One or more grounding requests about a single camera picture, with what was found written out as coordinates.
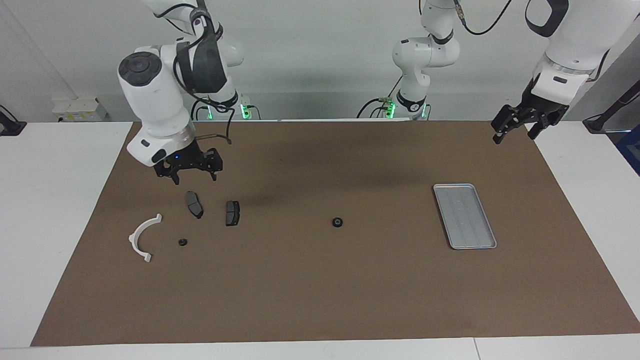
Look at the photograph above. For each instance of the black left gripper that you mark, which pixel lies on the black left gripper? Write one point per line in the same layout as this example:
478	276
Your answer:
535	112

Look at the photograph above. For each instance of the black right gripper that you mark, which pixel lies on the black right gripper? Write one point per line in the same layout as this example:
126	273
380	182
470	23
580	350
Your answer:
187	161

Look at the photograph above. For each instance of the large black bearing gear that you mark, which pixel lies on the large black bearing gear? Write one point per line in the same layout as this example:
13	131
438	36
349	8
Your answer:
337	222

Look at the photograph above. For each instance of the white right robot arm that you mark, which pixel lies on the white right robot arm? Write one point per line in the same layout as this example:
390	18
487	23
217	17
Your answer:
155	100

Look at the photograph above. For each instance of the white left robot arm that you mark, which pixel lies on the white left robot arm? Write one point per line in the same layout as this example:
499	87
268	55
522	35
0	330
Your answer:
580	35

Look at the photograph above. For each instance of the silver metal tray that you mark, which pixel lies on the silver metal tray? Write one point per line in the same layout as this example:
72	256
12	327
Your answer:
465	217

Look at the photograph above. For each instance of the curved dark brake pad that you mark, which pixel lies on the curved dark brake pad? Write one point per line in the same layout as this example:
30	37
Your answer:
194	204

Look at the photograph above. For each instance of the rectangular dark brake pad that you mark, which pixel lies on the rectangular dark brake pad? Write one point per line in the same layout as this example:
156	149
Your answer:
232	213

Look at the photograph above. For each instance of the black clamp stand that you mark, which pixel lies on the black clamp stand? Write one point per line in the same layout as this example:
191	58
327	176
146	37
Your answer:
597	122
11	127

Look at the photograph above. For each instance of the blue box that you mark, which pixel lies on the blue box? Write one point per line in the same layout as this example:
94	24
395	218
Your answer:
631	150

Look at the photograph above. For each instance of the white power strip box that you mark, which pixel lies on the white power strip box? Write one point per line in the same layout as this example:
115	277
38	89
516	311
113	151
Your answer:
77	109

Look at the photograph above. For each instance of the brown table mat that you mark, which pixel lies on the brown table mat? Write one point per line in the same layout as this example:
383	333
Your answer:
320	290

